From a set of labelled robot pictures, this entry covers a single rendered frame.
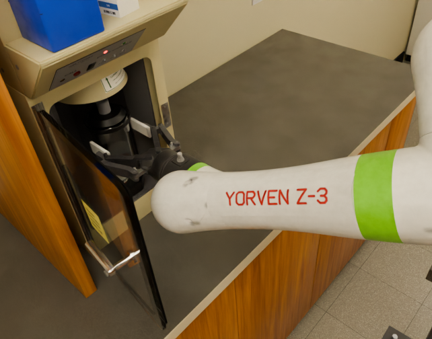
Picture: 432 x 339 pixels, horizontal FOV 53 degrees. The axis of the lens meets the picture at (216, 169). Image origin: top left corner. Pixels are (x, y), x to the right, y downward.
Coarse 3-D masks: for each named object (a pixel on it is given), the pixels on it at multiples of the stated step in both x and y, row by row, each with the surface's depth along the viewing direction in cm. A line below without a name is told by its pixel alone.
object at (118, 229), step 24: (48, 120) 75; (72, 144) 69; (72, 168) 79; (96, 168) 65; (72, 192) 91; (96, 192) 73; (120, 192) 61; (120, 216) 67; (96, 240) 96; (120, 240) 76; (144, 264) 71; (144, 288) 80
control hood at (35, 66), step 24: (144, 0) 82; (168, 0) 81; (120, 24) 74; (144, 24) 77; (168, 24) 87; (24, 48) 69; (72, 48) 68; (96, 48) 73; (24, 72) 71; (48, 72) 69
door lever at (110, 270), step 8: (88, 248) 76; (96, 248) 76; (96, 256) 75; (104, 256) 75; (128, 256) 74; (104, 264) 73; (112, 264) 73; (120, 264) 74; (104, 272) 73; (112, 272) 73
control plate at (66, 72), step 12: (132, 36) 79; (108, 48) 77; (120, 48) 81; (132, 48) 86; (84, 60) 74; (96, 60) 78; (108, 60) 83; (60, 72) 72; (72, 72) 76; (84, 72) 80; (60, 84) 78
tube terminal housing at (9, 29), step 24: (0, 0) 68; (0, 24) 69; (0, 48) 73; (144, 48) 93; (0, 72) 80; (96, 72) 87; (24, 96) 78; (48, 96) 81; (24, 120) 86; (48, 168) 92; (72, 216) 101; (144, 216) 118
